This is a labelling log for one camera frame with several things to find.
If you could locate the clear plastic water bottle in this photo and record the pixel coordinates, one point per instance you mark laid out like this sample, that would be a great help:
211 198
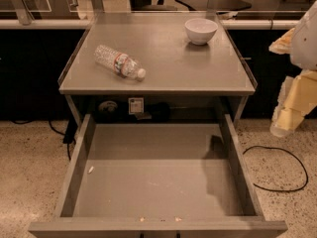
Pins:
120 63

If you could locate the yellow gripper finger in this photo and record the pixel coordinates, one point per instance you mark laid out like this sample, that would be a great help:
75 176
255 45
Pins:
282 45
296 99

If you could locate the open grey top drawer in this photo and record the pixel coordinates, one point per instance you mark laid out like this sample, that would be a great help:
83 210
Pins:
158 181

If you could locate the grey cabinet with top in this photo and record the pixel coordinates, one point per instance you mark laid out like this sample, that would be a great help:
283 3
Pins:
174 65

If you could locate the white label tag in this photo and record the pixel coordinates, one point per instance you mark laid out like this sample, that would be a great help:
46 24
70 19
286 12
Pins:
136 105

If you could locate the round grey wheel under top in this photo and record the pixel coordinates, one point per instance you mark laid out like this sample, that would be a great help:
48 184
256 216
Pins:
107 106

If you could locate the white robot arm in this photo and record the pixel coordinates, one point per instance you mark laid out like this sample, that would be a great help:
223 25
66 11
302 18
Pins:
303 52

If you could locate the white ceramic bowl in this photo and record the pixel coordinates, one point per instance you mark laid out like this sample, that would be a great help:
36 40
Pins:
200 31

